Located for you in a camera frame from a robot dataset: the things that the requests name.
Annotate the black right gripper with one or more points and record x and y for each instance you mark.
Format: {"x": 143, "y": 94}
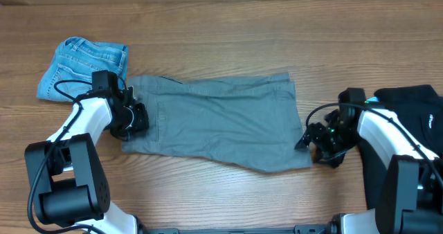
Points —
{"x": 319, "y": 137}

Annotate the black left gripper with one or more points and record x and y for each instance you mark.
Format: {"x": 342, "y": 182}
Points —
{"x": 141, "y": 122}

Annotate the grey shorts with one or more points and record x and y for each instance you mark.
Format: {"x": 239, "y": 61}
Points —
{"x": 248, "y": 121}

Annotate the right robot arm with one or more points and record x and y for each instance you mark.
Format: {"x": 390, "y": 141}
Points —
{"x": 410, "y": 199}

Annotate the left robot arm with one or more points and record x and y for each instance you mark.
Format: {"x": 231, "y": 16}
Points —
{"x": 68, "y": 186}

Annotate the folded blue denim jeans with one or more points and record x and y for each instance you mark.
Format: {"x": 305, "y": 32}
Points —
{"x": 75, "y": 59}

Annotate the light blue cloth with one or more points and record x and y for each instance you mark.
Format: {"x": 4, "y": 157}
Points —
{"x": 372, "y": 99}

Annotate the black garment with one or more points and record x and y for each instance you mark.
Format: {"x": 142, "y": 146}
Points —
{"x": 416, "y": 109}

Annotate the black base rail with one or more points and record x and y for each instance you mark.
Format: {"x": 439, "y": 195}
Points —
{"x": 298, "y": 229}

